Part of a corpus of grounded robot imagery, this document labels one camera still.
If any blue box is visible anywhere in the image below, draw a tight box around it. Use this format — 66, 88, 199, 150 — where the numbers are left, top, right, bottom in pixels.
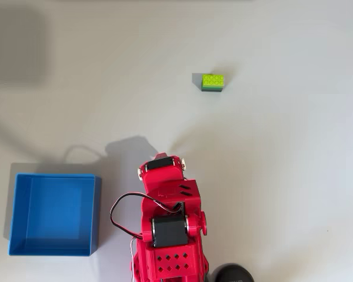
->
8, 173, 102, 257

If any black round object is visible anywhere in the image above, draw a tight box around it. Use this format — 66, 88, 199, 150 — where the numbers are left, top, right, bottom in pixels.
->
211, 263, 255, 282

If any green lego brick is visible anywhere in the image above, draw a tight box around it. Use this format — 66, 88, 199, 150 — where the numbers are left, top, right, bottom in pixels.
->
201, 73, 225, 93

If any black red white servo cable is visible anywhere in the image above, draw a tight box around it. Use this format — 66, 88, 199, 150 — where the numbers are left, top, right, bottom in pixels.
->
109, 192, 184, 239
130, 237, 137, 282

